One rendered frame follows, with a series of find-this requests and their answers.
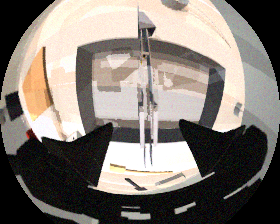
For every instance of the wooden spoon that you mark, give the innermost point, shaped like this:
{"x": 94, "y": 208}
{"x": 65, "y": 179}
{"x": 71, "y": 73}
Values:
{"x": 122, "y": 169}

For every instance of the light brown wooden board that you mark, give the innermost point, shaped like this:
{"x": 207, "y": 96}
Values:
{"x": 36, "y": 92}

